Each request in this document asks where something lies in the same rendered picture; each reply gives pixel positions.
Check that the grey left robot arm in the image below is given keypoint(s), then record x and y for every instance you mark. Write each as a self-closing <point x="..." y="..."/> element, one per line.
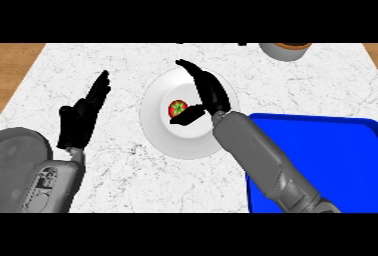
<point x="44" y="173"/>

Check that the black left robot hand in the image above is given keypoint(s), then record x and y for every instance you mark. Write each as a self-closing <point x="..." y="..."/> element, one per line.
<point x="78" y="120"/>

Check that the blue tray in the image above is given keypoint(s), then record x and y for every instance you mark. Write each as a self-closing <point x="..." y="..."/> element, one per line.
<point x="325" y="160"/>

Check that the red tomato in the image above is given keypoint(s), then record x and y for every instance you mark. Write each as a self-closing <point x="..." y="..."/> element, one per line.
<point x="175" y="108"/>

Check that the grey pot with brown contents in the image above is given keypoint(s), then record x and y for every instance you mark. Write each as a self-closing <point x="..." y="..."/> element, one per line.
<point x="285" y="51"/>

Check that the white round plate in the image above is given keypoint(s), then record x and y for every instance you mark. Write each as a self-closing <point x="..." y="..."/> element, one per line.
<point x="181" y="130"/>

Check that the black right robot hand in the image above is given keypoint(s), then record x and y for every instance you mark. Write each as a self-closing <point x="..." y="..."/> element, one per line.
<point x="209" y="89"/>

